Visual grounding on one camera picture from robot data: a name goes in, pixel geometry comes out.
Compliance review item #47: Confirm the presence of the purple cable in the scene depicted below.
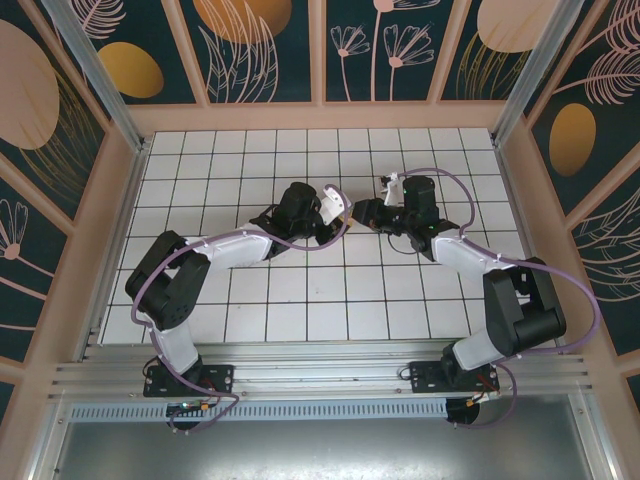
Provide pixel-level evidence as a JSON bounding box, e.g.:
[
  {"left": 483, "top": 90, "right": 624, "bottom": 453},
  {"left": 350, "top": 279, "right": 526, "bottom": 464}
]
[
  {"left": 130, "top": 184, "right": 351, "bottom": 435},
  {"left": 397, "top": 167, "right": 601, "bottom": 431}
]

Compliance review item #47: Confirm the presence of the aluminium side rail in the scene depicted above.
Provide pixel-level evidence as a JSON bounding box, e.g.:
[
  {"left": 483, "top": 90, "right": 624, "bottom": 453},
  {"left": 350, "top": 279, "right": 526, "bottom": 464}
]
[
  {"left": 492, "top": 139, "right": 570, "bottom": 357},
  {"left": 77, "top": 142, "right": 151, "bottom": 364}
]

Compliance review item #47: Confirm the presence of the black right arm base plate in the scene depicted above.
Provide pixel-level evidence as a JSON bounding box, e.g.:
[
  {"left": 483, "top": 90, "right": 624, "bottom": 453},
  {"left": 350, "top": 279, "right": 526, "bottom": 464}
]
[{"left": 408, "top": 360, "right": 501, "bottom": 396}]

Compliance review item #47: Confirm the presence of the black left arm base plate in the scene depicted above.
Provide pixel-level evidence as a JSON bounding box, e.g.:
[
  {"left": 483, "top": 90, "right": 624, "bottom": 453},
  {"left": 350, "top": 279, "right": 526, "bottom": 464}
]
[{"left": 143, "top": 364, "right": 236, "bottom": 399}]

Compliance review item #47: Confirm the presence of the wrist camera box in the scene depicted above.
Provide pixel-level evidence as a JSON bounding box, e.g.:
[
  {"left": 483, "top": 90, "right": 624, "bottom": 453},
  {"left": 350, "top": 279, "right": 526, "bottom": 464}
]
[
  {"left": 318, "top": 185, "right": 352, "bottom": 227},
  {"left": 378, "top": 171, "right": 403, "bottom": 207}
]

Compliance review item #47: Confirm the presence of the aluminium corner post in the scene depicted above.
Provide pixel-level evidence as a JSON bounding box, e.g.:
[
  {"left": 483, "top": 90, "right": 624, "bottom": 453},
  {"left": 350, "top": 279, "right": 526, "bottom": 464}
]
[
  {"left": 491, "top": 0, "right": 597, "bottom": 147},
  {"left": 40, "top": 0, "right": 151, "bottom": 154}
]

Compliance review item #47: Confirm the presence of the grey metal sheet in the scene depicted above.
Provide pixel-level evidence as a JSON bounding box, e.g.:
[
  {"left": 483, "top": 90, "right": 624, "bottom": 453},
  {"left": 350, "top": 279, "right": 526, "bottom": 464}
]
[{"left": 29, "top": 394, "right": 619, "bottom": 480}]

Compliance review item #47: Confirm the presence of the small circuit board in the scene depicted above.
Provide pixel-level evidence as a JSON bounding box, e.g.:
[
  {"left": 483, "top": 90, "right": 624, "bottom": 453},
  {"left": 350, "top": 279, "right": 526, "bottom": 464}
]
[{"left": 166, "top": 399, "right": 214, "bottom": 417}]

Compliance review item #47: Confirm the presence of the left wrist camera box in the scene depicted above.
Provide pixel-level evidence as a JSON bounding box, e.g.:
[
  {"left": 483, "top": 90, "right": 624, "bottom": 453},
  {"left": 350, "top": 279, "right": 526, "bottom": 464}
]
[{"left": 318, "top": 185, "right": 352, "bottom": 227}]

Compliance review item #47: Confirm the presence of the aluminium mounting rail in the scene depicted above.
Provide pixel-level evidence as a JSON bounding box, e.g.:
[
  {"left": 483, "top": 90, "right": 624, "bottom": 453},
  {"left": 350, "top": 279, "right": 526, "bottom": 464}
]
[{"left": 47, "top": 339, "right": 594, "bottom": 401}]

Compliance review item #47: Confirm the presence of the slotted grey cable duct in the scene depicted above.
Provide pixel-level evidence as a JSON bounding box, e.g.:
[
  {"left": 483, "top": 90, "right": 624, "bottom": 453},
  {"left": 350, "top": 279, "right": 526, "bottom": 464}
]
[{"left": 69, "top": 402, "right": 449, "bottom": 422}]

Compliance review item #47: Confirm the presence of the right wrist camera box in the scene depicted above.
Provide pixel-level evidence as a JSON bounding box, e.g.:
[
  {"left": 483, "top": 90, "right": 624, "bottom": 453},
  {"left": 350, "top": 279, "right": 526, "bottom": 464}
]
[{"left": 378, "top": 171, "right": 403, "bottom": 207}]

